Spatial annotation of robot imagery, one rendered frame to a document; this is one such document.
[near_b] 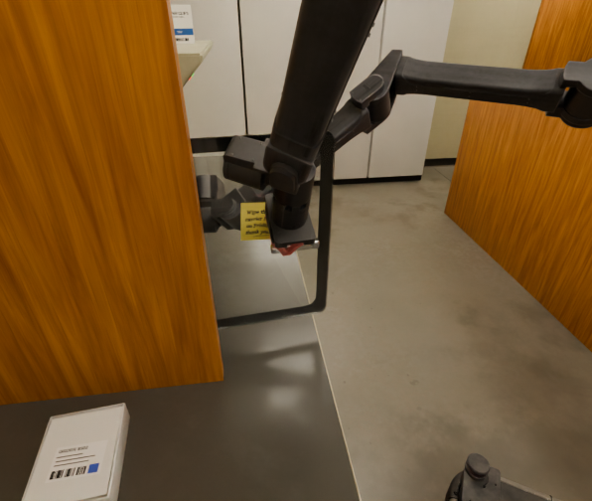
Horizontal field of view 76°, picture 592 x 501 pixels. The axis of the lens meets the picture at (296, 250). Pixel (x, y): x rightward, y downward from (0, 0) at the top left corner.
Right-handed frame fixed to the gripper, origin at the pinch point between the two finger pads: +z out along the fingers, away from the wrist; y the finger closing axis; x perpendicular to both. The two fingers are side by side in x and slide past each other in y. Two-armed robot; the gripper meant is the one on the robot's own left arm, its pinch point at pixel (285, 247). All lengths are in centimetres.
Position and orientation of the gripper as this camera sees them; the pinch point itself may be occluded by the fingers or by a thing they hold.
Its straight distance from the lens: 68.7
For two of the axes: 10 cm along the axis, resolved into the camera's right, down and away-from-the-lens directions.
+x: 9.7, -1.3, 2.0
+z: -0.9, 5.5, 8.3
